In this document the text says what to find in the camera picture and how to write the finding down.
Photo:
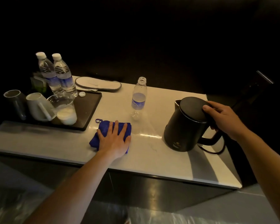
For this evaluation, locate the person's left hand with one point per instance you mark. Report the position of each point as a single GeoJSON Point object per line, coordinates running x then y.
{"type": "Point", "coordinates": [113, 142]}

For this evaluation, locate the person's right hand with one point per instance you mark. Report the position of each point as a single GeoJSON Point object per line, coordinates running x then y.
{"type": "Point", "coordinates": [226, 121]}

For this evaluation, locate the person's right thumb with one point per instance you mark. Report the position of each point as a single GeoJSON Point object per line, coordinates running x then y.
{"type": "Point", "coordinates": [208, 115]}

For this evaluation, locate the person's left middle finger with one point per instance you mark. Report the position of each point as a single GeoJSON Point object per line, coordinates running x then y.
{"type": "Point", "coordinates": [115, 128]}

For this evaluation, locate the person's left little finger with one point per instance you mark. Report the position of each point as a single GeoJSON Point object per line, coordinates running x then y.
{"type": "Point", "coordinates": [100, 135]}

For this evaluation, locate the person's left thumb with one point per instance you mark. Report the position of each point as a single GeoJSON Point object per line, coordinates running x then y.
{"type": "Point", "coordinates": [127, 143]}

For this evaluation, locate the blue microfibre cloth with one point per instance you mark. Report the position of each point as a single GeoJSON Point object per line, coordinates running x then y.
{"type": "Point", "coordinates": [100, 137]}

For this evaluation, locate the black electric kettle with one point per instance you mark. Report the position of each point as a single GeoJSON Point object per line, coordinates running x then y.
{"type": "Point", "coordinates": [185, 124]}

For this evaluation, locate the person's left forearm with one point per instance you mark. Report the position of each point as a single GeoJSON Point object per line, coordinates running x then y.
{"type": "Point", "coordinates": [67, 193]}

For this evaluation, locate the person's right forearm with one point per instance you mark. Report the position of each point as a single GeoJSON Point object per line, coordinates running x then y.
{"type": "Point", "coordinates": [266, 167]}

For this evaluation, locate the black rectangular tray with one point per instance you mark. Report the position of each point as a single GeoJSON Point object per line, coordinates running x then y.
{"type": "Point", "coordinates": [84, 109]}

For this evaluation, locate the open empty plastic water bottle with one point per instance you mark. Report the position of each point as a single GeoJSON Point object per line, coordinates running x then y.
{"type": "Point", "coordinates": [138, 100]}

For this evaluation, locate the white bottle cap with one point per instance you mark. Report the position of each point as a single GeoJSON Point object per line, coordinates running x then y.
{"type": "Point", "coordinates": [82, 94]}

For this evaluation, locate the clear plastic cup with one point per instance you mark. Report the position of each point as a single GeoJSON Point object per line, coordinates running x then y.
{"type": "Point", "coordinates": [63, 107]}

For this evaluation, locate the white slipper with grey trim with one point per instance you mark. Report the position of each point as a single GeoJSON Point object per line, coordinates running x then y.
{"type": "Point", "coordinates": [98, 83]}

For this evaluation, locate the white ceramic mug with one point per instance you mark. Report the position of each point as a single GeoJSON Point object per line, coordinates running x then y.
{"type": "Point", "coordinates": [38, 106]}

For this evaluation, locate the sealed plastic water bottle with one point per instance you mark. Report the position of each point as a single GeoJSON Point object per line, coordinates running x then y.
{"type": "Point", "coordinates": [49, 74]}
{"type": "Point", "coordinates": [64, 75]}

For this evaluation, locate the green sachet packets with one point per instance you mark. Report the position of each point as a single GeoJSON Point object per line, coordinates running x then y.
{"type": "Point", "coordinates": [39, 83]}

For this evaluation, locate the dark glass tumbler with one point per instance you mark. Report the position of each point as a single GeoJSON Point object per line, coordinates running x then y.
{"type": "Point", "coordinates": [15, 102]}

